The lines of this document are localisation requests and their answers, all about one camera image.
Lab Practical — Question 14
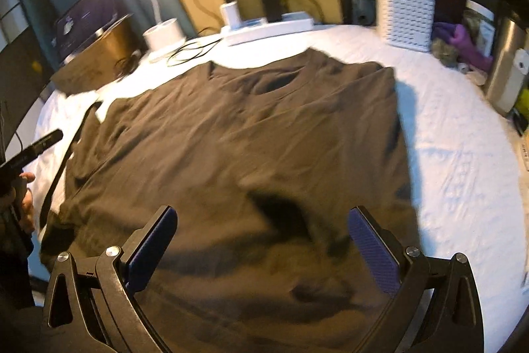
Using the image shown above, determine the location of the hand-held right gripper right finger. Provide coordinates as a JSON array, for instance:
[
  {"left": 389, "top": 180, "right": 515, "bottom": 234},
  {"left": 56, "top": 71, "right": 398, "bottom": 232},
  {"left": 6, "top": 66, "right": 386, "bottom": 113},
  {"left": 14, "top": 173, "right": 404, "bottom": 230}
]
[{"left": 348, "top": 205, "right": 484, "bottom": 353}]

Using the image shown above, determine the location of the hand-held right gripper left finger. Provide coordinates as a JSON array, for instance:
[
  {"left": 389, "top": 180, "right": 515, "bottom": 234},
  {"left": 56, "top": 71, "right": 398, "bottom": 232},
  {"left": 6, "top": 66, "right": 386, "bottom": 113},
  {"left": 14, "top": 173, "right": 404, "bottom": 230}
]
[{"left": 43, "top": 205, "right": 178, "bottom": 353}]

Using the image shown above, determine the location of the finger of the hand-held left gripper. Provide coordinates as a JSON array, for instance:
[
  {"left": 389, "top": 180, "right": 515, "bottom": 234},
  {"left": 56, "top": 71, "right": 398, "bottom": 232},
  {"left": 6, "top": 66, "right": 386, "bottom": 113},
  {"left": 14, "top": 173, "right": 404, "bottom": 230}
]
[{"left": 24, "top": 130, "right": 63, "bottom": 156}]

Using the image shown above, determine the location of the olive brown printed t-shirt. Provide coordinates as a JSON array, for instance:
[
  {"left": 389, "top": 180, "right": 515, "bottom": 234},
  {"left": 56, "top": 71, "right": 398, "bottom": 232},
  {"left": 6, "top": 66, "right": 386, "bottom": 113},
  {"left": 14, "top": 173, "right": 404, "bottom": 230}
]
[{"left": 39, "top": 49, "right": 422, "bottom": 353}]

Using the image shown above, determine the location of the person's left hand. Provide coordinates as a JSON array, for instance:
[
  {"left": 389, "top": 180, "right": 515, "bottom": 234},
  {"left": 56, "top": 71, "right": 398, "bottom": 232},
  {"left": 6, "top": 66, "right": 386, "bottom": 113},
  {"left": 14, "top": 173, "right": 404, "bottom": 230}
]
[{"left": 17, "top": 172, "right": 37, "bottom": 235}]

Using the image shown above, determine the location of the cardboard box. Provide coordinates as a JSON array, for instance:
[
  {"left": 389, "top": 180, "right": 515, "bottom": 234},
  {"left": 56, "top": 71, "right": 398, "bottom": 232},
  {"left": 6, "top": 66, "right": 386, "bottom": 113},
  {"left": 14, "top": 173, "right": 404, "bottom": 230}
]
[{"left": 50, "top": 14, "right": 139, "bottom": 94}]

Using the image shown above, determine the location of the black display device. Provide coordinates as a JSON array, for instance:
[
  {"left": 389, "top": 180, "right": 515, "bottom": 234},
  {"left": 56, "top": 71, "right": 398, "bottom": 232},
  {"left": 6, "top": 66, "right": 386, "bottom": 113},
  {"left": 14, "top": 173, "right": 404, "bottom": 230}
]
[{"left": 53, "top": 0, "right": 127, "bottom": 60}]

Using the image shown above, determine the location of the yellow green bottle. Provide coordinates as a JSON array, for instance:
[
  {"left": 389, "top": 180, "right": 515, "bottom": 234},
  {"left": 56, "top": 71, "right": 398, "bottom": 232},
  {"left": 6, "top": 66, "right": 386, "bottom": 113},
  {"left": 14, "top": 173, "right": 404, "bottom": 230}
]
[{"left": 516, "top": 87, "right": 529, "bottom": 123}]

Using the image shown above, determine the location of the white charger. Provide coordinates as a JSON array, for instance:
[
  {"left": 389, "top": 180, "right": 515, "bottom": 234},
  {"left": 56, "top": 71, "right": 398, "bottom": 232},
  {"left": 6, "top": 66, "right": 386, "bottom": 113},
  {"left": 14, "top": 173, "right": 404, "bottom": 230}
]
[{"left": 220, "top": 0, "right": 242, "bottom": 29}]

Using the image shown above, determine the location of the purple cloth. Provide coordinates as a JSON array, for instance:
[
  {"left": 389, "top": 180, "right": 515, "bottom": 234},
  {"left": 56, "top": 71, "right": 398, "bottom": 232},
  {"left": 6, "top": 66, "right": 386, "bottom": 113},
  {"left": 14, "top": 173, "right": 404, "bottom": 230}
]
[{"left": 432, "top": 22, "right": 494, "bottom": 72}]

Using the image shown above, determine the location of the stainless steel thermos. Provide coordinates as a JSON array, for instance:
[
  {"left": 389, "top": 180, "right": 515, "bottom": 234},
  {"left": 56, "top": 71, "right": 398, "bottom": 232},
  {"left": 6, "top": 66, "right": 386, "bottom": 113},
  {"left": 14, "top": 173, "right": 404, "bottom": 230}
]
[{"left": 483, "top": 16, "right": 529, "bottom": 118}]

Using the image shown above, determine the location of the white woven plastic basket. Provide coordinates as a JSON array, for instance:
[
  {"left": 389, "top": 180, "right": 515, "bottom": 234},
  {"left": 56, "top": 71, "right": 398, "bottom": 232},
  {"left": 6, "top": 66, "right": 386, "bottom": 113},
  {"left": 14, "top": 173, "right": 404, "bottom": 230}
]
[{"left": 371, "top": 0, "right": 437, "bottom": 53}]

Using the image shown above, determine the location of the white power strip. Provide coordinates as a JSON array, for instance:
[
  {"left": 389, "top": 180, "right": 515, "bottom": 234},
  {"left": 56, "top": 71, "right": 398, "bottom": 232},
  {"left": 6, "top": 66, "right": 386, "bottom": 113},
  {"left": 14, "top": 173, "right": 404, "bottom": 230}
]
[{"left": 221, "top": 11, "right": 315, "bottom": 47}]

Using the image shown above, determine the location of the black charger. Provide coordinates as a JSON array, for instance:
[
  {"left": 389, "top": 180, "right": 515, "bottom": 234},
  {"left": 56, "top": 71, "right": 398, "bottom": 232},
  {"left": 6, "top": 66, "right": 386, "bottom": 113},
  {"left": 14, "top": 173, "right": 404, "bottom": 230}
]
[{"left": 260, "top": 0, "right": 284, "bottom": 23}]

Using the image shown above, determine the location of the coiled black charger cable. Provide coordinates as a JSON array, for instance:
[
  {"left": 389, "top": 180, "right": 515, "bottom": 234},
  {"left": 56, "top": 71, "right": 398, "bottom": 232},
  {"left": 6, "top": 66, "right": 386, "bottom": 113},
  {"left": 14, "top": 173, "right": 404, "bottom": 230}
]
[{"left": 167, "top": 0, "right": 232, "bottom": 67}]

